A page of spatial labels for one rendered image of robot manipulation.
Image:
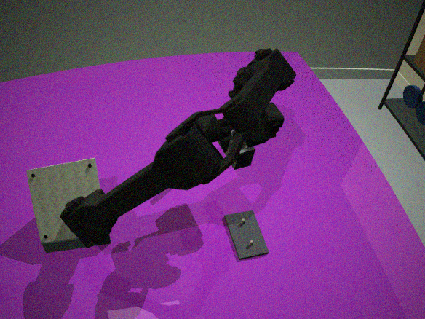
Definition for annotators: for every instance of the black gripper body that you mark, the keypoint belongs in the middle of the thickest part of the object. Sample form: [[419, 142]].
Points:
[[216, 129]]

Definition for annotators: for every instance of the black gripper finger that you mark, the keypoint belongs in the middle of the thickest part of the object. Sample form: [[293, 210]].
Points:
[[225, 142]]

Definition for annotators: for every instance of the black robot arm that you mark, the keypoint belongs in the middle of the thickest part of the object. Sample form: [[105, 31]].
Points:
[[188, 158]]

